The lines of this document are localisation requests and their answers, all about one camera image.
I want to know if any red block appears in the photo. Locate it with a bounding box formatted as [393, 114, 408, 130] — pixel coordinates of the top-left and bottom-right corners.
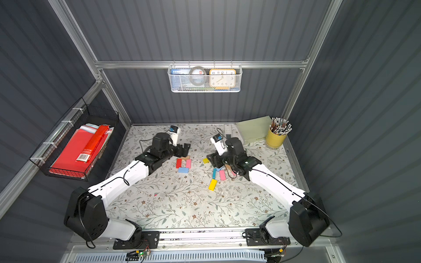
[176, 158, 183, 169]

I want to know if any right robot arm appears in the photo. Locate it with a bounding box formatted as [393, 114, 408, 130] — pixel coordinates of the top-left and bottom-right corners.
[207, 134, 330, 247]

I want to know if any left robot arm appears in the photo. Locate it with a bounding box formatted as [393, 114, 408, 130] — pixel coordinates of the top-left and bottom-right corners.
[64, 131, 191, 248]

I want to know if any white remote control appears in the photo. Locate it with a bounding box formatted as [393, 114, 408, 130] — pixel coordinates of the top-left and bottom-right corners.
[224, 124, 233, 137]

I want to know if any pale green book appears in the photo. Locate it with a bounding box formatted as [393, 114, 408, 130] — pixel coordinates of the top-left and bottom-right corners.
[236, 116, 271, 144]

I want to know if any yellow block front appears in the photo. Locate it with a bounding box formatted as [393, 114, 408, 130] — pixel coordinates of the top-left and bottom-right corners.
[208, 179, 218, 191]

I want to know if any yellow pencil cup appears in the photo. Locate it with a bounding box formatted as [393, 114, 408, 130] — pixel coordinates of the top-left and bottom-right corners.
[265, 129, 287, 149]

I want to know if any orange alarm clock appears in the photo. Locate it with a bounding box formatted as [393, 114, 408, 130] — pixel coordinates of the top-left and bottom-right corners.
[209, 69, 237, 89]

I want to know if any red folders stack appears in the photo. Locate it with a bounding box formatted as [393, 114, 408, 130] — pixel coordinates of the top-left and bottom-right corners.
[49, 123, 114, 180]

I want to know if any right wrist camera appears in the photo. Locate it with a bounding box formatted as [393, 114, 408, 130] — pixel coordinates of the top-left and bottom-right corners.
[210, 133, 228, 156]

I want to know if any white wire wall basket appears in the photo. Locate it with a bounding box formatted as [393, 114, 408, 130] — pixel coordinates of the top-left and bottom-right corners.
[167, 65, 243, 93]

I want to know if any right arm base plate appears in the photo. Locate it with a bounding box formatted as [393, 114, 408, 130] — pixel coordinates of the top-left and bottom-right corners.
[242, 229, 291, 247]

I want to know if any black wire side basket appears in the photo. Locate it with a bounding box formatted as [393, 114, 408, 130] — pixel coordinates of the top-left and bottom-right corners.
[30, 101, 120, 181]

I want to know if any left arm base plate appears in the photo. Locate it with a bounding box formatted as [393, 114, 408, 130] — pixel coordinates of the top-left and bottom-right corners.
[113, 230, 160, 250]

